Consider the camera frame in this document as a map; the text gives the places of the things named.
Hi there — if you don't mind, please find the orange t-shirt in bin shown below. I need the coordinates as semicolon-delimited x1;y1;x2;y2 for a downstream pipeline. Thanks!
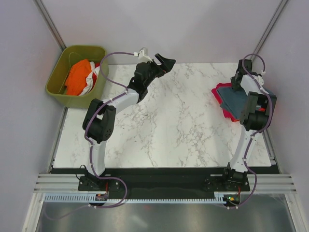
65;59;92;96

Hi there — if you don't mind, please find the olive green plastic bin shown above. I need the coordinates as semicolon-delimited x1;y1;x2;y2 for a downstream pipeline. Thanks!
45;45;107;109

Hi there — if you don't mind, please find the white and red t-shirt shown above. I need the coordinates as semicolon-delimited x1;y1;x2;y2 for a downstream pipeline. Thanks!
79;61;100;96

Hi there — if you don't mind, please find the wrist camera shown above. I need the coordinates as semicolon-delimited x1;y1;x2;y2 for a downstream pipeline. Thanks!
257;70;266;86
134;47;152;63

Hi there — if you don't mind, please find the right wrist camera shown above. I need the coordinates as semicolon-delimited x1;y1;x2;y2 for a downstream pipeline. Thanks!
257;70;266;86

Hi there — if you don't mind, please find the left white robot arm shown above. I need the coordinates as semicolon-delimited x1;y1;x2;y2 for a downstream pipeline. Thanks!
83;48;176;190

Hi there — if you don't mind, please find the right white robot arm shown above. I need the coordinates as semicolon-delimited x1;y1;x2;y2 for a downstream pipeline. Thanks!
218;59;277;190

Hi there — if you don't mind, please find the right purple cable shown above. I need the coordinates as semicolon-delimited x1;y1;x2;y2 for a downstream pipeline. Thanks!
224;53;273;210

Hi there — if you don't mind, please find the white slotted cable duct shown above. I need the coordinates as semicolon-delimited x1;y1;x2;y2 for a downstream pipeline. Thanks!
44;193;226;204

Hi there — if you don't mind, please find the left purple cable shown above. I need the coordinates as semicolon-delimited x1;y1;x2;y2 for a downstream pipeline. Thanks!
44;52;136;220

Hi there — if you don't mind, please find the blue-grey t-shirt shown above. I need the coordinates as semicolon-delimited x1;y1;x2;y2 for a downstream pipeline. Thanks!
216;86;275;120

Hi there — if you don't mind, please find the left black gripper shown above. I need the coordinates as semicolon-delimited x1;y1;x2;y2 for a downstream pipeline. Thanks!
144;54;176;87

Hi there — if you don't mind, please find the purple cable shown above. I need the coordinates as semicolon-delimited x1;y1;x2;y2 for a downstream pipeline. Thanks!
44;52;136;220
224;53;273;210

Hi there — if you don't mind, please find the magenta t-shirt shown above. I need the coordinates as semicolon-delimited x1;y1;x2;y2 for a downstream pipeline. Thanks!
211;83;241;120

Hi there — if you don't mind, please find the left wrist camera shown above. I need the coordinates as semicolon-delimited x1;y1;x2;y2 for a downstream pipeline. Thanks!
134;47;152;63

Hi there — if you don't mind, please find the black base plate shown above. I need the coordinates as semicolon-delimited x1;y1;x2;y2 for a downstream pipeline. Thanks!
50;166;281;200

